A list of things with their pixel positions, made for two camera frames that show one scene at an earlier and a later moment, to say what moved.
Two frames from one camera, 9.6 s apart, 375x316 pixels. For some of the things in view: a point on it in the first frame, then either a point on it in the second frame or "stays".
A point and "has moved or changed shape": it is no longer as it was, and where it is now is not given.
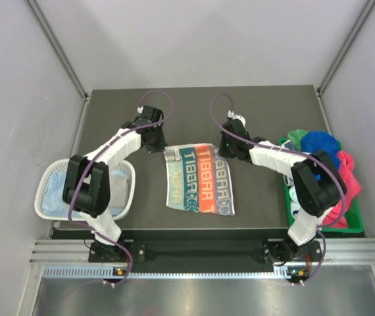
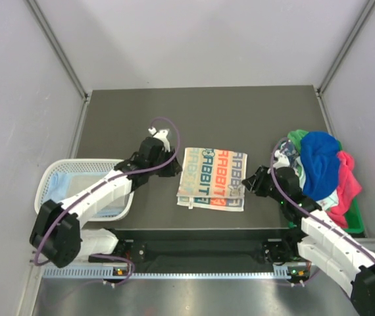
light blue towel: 53,190 stays
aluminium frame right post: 371,5 stays
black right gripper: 222,151 → 254,184
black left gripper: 159,147 → 173,169
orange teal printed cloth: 199,179 has moved or changed shape
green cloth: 295,136 stays
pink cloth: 337,218 stays
